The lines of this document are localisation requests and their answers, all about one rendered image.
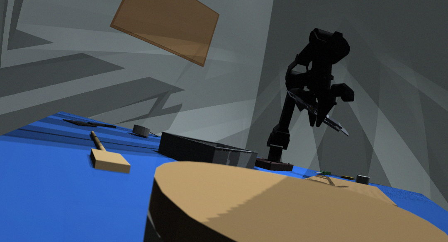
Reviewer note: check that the light brown wooden board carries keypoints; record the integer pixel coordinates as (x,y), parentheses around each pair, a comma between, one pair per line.
(368,190)

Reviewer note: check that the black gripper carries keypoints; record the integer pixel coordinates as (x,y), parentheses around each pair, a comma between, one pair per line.
(326,96)

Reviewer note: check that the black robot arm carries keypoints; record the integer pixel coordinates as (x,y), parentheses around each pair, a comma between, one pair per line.
(324,48)

